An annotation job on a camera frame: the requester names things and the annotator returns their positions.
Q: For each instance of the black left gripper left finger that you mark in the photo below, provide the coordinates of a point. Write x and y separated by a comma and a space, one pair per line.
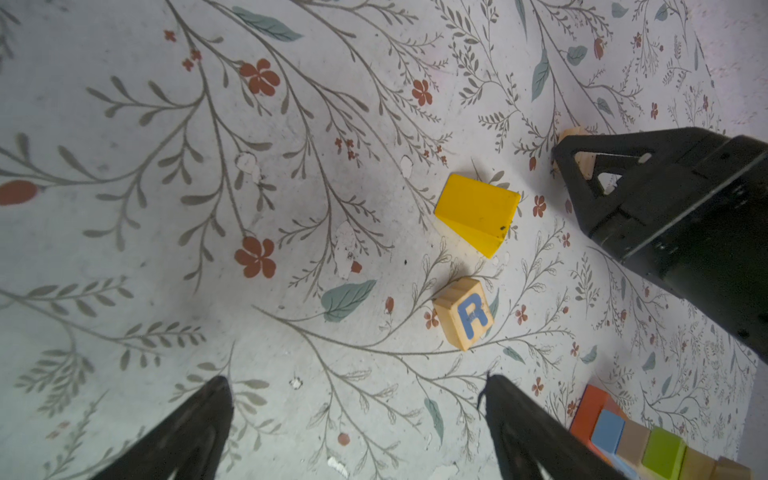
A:
188, 444

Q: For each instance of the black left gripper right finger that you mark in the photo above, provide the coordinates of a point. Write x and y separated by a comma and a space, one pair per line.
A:
529, 443

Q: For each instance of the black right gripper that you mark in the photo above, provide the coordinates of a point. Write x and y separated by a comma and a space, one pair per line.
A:
685, 208

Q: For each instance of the red-orange rectangular block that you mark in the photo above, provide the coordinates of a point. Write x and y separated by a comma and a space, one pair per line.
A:
593, 401

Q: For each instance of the light blue block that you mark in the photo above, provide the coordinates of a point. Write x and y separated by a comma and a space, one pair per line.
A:
606, 437

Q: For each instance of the yellow triangular roof block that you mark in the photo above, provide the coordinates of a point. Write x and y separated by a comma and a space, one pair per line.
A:
481, 214

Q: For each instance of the wood block letter R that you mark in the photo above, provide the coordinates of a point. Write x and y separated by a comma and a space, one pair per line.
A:
464, 313

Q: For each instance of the lime green block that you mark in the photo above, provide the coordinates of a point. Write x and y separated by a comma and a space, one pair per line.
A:
664, 455

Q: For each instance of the grooved wood block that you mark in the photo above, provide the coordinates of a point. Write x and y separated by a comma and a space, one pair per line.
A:
585, 160
727, 469

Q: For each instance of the plain light wood block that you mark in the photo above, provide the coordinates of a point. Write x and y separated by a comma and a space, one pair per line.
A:
632, 444

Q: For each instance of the wood block letter F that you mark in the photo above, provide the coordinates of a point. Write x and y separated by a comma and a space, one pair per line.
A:
696, 465

